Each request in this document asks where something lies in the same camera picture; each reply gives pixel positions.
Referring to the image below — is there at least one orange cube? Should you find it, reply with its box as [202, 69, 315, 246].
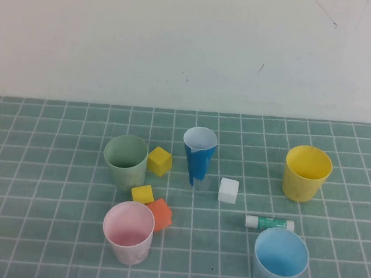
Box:
[143, 197, 176, 235]

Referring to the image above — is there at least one small yellow cube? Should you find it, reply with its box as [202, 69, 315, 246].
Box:
[129, 182, 156, 206]

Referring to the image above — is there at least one green white glue stick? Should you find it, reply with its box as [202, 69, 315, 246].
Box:
[244, 214, 296, 233]

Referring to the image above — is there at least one large yellow cube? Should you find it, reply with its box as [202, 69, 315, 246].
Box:
[145, 145, 174, 178]

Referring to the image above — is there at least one yellow plastic cup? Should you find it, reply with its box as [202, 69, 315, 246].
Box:
[281, 143, 335, 207]

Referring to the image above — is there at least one green grid tablecloth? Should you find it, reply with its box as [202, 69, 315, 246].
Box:
[0, 85, 371, 278]

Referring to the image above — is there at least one blue paper cone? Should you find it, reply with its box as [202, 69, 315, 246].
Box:
[178, 125, 220, 189]

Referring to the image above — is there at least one white cube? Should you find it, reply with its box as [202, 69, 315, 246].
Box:
[217, 176, 240, 205]

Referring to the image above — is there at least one green plastic cup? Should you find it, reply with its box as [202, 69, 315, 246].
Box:
[99, 132, 151, 193]

